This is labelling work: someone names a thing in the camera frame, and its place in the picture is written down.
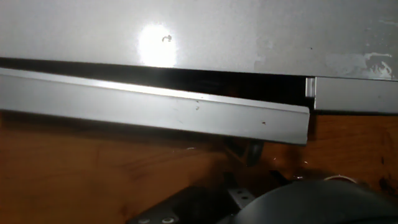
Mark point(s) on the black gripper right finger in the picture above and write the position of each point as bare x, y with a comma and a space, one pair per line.
255, 154

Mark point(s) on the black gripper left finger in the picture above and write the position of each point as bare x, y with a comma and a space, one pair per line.
174, 208

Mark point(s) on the silver microwave oven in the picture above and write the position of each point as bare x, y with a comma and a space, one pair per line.
186, 31

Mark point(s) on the orange wooden board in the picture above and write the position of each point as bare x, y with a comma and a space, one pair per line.
62, 171

